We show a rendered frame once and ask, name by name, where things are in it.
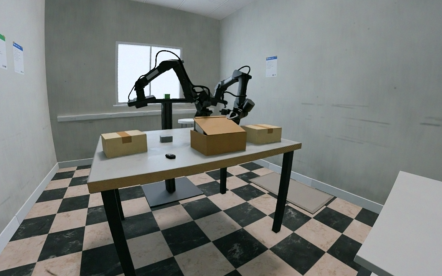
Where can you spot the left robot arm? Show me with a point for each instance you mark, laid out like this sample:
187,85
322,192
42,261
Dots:
240,102

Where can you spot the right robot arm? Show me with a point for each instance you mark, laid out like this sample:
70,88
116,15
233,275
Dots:
177,67

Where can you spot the black key fob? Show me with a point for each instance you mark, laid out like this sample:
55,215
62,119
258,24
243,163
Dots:
171,156

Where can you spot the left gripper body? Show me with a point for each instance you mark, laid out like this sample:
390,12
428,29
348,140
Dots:
237,111

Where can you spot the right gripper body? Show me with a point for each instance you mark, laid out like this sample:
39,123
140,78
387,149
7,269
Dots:
201,110

